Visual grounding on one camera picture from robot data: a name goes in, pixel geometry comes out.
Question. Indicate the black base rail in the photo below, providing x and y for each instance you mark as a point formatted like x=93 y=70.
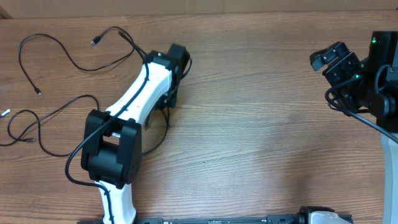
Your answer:
x=306 y=215

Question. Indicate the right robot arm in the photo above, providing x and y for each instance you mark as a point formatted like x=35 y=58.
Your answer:
x=367 y=91

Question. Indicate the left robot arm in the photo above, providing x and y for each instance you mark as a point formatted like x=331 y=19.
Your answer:
x=112 y=156

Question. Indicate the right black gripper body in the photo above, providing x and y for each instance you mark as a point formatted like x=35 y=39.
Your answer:
x=344 y=68

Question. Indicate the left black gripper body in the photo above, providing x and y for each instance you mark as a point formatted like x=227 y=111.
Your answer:
x=169 y=99

